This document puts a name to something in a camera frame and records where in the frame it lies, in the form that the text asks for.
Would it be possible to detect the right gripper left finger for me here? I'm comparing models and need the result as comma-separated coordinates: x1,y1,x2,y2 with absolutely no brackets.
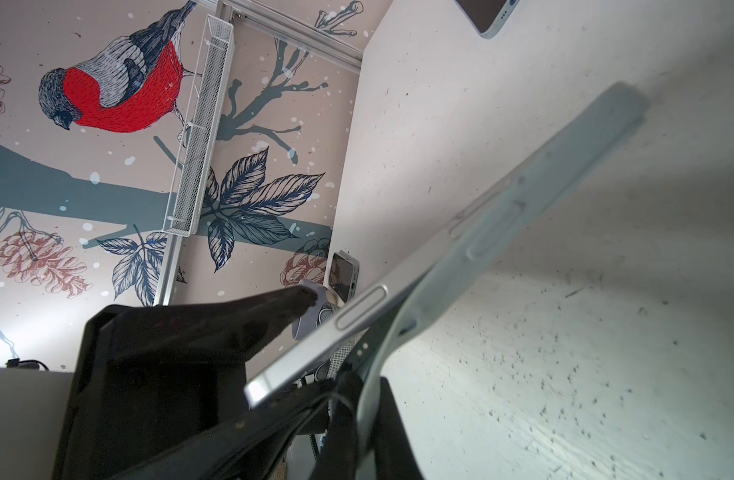
113,377,339,479

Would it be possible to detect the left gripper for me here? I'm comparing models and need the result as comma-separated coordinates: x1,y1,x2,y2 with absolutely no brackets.
52,286,318,479

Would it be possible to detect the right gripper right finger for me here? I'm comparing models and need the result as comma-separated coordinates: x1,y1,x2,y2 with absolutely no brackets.
310,371,423,479

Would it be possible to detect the light blue phone case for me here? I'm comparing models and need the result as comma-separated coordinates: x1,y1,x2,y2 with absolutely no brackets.
336,83,649,479

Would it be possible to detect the black phone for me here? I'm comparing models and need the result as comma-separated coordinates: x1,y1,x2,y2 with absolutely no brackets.
328,251,360,302
244,174,513,408
455,0,519,39

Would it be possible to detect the lavender cup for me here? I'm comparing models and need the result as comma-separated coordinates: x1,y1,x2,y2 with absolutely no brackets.
291,280,340,341

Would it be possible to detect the white mesh wall basket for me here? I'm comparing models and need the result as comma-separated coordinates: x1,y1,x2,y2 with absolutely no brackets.
163,15,234,237

